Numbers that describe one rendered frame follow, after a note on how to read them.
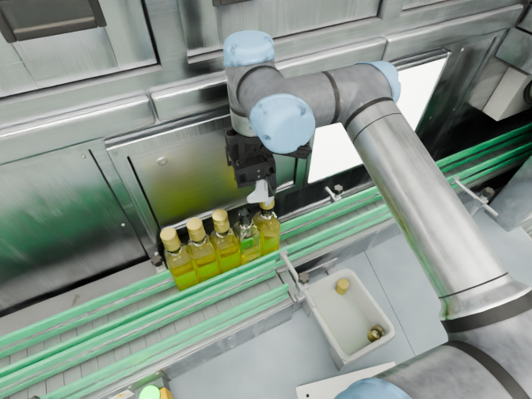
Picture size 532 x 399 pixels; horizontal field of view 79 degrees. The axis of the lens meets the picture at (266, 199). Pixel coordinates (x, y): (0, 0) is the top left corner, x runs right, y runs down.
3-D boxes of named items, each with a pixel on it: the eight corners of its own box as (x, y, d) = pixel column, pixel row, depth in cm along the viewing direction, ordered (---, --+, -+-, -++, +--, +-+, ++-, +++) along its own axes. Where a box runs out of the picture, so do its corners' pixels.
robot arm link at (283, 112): (347, 96, 39) (308, 55, 46) (261, 115, 37) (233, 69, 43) (336, 145, 46) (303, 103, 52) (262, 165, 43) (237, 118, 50)
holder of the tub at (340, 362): (334, 265, 109) (339, 254, 103) (388, 343, 93) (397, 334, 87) (290, 286, 104) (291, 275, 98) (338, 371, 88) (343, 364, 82)
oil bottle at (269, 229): (270, 247, 98) (271, 202, 82) (279, 261, 95) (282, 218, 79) (253, 254, 97) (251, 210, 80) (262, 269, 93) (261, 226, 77)
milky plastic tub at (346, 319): (344, 278, 105) (350, 264, 99) (389, 343, 92) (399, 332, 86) (298, 300, 100) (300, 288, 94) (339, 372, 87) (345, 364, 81)
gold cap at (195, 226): (202, 226, 74) (199, 214, 71) (207, 237, 72) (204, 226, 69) (188, 231, 73) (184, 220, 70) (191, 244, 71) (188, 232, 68)
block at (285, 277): (287, 279, 98) (289, 268, 93) (303, 306, 93) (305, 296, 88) (277, 284, 97) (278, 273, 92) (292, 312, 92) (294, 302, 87)
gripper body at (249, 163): (227, 166, 68) (220, 119, 59) (265, 156, 70) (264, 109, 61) (238, 192, 64) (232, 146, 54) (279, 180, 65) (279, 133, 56)
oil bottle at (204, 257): (217, 269, 93) (207, 227, 77) (224, 286, 90) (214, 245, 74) (199, 277, 92) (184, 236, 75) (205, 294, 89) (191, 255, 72)
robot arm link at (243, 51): (230, 58, 42) (214, 31, 47) (237, 126, 51) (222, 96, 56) (286, 47, 44) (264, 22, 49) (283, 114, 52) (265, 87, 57)
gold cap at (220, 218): (226, 218, 76) (224, 206, 72) (231, 229, 74) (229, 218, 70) (211, 223, 75) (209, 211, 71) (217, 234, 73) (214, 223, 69)
